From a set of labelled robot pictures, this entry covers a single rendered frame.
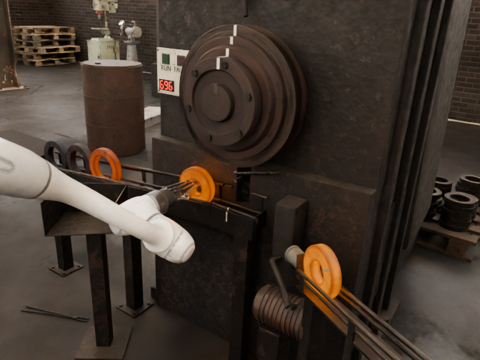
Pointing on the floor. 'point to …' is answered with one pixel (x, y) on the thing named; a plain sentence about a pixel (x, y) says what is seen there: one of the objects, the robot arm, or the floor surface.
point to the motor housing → (276, 323)
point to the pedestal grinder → (131, 39)
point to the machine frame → (313, 151)
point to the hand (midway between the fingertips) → (196, 182)
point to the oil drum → (114, 106)
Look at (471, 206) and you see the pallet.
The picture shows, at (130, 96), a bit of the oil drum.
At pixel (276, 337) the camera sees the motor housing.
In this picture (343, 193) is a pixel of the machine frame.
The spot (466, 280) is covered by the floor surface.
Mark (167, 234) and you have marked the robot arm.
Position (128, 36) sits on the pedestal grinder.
